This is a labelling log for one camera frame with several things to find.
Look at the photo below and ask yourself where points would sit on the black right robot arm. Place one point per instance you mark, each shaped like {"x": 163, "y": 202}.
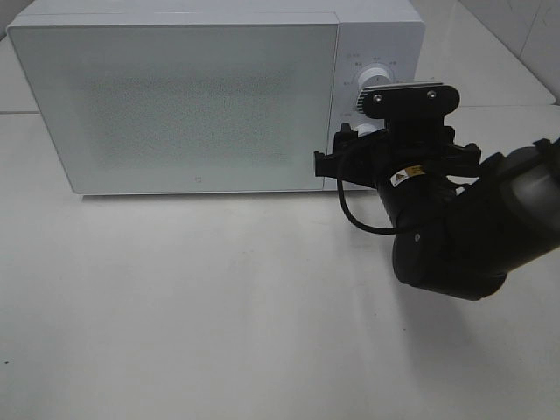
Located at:
{"x": 460, "y": 222}

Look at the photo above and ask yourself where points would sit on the white microwave knob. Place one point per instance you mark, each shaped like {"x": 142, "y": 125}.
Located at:
{"x": 374, "y": 75}
{"x": 365, "y": 129}

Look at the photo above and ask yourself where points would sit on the white microwave oven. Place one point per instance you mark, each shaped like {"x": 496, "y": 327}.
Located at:
{"x": 368, "y": 32}

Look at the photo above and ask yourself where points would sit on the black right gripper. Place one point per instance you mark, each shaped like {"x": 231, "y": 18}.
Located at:
{"x": 409, "y": 171}

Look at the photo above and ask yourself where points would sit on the white microwave door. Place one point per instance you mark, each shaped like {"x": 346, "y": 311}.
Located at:
{"x": 170, "y": 109}

